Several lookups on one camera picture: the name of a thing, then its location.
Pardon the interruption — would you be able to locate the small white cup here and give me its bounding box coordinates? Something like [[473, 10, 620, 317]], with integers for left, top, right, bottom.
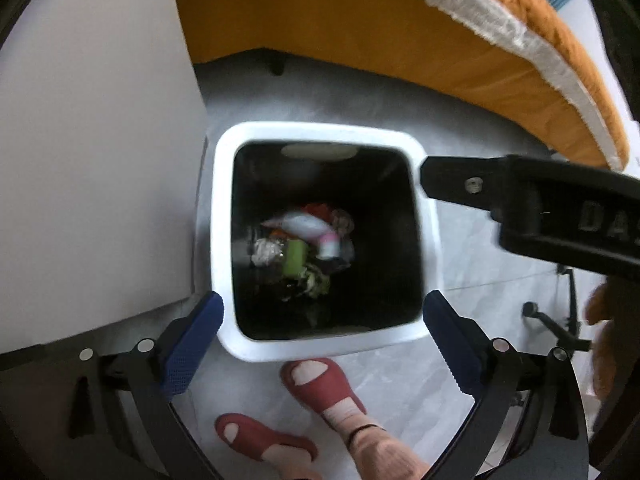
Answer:
[[319, 232, 342, 261]]

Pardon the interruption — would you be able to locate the white pink plastic packet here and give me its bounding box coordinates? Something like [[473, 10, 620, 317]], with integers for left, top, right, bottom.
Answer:
[[262, 211, 331, 241]]

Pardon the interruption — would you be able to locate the black chair base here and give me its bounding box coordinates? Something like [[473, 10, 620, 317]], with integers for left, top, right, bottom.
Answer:
[[522, 265, 593, 353]]

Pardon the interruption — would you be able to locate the colourful printed wrapper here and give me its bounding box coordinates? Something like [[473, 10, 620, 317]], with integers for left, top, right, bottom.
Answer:
[[300, 265, 331, 296]]

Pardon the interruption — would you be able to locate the clear plastic bottle red label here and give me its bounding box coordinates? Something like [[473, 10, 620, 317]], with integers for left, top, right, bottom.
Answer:
[[302, 202, 357, 236]]

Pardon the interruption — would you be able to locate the orange bed with white blanket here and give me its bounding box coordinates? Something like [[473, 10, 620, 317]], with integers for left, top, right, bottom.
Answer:
[[170, 0, 608, 166]]

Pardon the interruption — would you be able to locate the person's right leg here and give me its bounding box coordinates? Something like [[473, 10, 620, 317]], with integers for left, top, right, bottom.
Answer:
[[320, 400, 431, 480]]

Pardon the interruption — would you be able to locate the white wrapper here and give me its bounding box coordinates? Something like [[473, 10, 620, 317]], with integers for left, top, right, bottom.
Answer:
[[250, 239, 283, 267]]

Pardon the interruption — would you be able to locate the white desk side panel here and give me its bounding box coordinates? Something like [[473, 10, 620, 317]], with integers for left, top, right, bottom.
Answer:
[[0, 0, 208, 356]]

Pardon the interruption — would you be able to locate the orange blanket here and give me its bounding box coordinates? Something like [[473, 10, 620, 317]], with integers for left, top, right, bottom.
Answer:
[[307, 0, 631, 171]]

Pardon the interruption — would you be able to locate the white trash bin black liner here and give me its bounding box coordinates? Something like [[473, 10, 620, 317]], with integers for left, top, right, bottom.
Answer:
[[212, 121, 438, 363]]

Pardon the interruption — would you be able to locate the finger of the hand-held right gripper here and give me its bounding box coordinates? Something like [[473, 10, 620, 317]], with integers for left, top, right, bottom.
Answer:
[[419, 155, 511, 211]]

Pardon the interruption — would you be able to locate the person's left foot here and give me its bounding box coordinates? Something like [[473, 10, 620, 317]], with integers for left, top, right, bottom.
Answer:
[[270, 447, 321, 480]]

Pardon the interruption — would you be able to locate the green wrapper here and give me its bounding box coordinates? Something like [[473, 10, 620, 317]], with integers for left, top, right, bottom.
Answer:
[[284, 239, 307, 277]]

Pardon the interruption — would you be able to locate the red slipper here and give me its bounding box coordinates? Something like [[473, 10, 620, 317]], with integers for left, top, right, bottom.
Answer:
[[215, 412, 318, 463], [280, 357, 368, 416]]

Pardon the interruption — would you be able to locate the person's right hand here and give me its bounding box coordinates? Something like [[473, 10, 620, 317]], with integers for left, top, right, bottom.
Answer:
[[585, 281, 625, 402]]

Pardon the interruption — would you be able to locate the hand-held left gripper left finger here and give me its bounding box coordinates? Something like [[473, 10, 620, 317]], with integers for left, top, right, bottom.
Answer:
[[67, 291, 224, 480]]

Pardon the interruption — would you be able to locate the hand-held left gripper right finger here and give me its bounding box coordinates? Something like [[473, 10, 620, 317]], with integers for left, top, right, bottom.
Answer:
[[422, 290, 591, 480]]

